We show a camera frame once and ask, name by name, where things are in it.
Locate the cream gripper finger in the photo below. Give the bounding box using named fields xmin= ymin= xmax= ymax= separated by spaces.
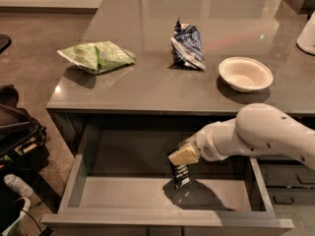
xmin=168 ymin=145 xmax=200 ymax=165
xmin=179 ymin=134 xmax=197 ymax=147

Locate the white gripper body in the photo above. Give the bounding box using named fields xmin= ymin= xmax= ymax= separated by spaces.
xmin=195 ymin=122 xmax=226 ymax=161

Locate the black rxbar chocolate bar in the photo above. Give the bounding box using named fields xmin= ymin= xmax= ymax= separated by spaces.
xmin=171 ymin=164 xmax=191 ymax=190

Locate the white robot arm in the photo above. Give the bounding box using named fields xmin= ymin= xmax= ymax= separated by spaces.
xmin=168 ymin=103 xmax=315 ymax=170

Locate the open grey top drawer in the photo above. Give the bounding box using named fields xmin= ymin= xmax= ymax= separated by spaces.
xmin=42 ymin=116 xmax=293 ymax=236

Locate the white paper bowl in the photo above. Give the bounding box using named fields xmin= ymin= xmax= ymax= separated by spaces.
xmin=219 ymin=57 xmax=274 ymax=92

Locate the blue white snack bag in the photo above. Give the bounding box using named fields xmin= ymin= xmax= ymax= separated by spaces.
xmin=170 ymin=19 xmax=206 ymax=70

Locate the green chip bag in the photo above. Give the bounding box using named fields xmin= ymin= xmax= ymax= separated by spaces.
xmin=57 ymin=41 xmax=136 ymax=75

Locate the black bag on floor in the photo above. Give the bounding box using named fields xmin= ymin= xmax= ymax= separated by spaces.
xmin=0 ymin=85 xmax=46 ymax=168

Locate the dark round stool edge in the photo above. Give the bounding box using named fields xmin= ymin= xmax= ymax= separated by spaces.
xmin=0 ymin=34 xmax=11 ymax=53

